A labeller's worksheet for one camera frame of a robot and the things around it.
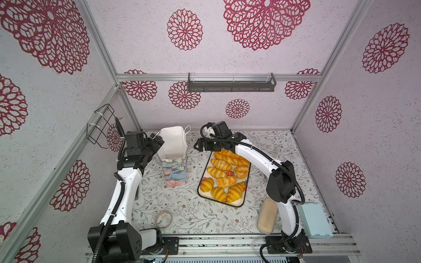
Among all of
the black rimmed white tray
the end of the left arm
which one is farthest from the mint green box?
the end of the left arm

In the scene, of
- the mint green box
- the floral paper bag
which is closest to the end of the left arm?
the floral paper bag

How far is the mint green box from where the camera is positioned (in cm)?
75

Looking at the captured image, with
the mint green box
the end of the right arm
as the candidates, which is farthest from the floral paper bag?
the mint green box
